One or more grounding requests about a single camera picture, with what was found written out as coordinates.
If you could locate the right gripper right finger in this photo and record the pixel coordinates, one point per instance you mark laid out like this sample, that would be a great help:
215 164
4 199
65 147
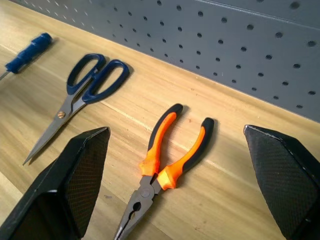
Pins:
282 175

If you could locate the grey metal pegboard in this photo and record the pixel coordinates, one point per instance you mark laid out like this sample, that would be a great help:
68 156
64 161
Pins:
225 62

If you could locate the orange black pliers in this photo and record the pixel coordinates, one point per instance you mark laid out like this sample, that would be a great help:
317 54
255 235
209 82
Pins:
153 150

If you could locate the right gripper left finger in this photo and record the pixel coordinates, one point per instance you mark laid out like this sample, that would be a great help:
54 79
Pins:
62 180

